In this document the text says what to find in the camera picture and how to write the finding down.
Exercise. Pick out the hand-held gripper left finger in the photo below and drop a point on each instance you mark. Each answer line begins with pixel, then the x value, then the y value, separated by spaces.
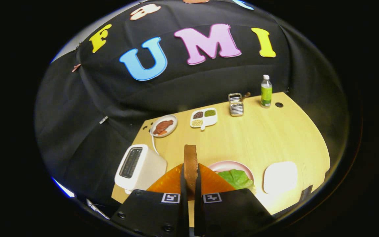
pixel 183 204

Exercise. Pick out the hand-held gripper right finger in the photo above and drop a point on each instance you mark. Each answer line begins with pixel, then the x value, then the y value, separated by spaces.
pixel 198 204

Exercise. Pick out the toasted bread slice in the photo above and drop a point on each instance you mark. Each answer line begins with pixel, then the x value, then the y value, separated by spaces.
pixel 191 164

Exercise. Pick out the green lettuce leaf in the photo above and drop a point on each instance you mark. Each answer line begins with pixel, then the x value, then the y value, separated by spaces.
pixel 237 179

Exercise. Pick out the pink plate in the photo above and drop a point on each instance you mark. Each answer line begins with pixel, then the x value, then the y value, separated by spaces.
pixel 222 165

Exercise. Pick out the white toaster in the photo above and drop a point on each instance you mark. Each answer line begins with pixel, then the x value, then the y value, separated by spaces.
pixel 150 168

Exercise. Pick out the round plate with meat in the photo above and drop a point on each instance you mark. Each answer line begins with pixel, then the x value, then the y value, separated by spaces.
pixel 171 130

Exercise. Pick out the brown cooked meat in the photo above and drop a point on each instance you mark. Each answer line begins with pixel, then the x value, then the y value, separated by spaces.
pixel 162 126

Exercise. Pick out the yellow beans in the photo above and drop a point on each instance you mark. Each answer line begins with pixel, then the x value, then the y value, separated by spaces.
pixel 196 123

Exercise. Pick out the white divided dish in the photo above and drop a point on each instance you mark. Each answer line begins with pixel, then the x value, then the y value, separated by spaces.
pixel 211 121

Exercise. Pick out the white plate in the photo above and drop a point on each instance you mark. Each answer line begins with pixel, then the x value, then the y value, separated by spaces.
pixel 280 177

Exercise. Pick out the dark brown beans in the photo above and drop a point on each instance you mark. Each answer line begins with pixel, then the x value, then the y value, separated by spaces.
pixel 197 115

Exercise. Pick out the green beans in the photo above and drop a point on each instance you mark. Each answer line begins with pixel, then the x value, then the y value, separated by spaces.
pixel 210 113

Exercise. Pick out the silver clip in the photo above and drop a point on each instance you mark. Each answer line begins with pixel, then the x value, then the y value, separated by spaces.
pixel 103 119

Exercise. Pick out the brown wooden stick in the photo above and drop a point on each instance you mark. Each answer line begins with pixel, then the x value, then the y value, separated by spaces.
pixel 246 95

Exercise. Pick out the green label plastic bottle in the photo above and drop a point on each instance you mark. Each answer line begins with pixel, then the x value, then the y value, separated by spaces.
pixel 266 93

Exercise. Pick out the pink clip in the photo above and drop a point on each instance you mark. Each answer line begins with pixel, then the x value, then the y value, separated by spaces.
pixel 76 67

